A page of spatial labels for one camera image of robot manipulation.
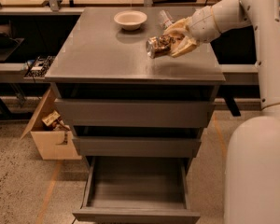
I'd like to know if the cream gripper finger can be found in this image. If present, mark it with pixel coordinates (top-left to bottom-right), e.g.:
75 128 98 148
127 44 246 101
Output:
171 36 199 58
164 18 190 36

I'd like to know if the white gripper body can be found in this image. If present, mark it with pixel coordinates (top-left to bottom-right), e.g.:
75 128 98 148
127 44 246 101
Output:
188 7 221 43

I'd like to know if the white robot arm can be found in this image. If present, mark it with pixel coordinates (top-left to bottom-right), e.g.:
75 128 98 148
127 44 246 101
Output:
165 0 280 224

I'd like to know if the grey drawer cabinet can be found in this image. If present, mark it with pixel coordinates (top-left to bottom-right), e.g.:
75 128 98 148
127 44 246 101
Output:
45 7 227 161

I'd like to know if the grey top drawer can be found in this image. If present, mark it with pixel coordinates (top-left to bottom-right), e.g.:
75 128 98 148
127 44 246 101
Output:
55 99 214 128

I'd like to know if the grey drawer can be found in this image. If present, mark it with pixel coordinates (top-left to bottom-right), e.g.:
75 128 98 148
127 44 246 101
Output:
73 136 201 158
73 157 200 224
55 99 214 128

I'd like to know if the grey middle drawer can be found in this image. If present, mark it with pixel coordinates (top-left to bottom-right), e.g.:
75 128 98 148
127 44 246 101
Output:
73 136 201 158

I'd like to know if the grey bottom drawer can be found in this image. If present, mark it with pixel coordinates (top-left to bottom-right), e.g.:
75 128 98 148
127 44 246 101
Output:
73 157 200 224

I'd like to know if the clear plastic water bottle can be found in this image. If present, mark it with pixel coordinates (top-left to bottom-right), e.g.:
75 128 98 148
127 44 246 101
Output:
159 10 174 30

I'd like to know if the white paper bowl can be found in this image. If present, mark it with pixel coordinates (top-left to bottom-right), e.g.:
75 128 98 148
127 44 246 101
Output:
114 10 147 31

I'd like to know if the black white notebook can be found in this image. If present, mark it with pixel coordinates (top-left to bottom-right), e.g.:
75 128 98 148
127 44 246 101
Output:
25 56 55 77

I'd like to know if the snack package in box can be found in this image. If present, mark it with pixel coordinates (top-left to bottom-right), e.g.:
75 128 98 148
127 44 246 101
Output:
42 110 61 126

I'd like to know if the cardboard box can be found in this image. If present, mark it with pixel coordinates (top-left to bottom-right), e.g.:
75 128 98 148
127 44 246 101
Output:
21 88 81 160

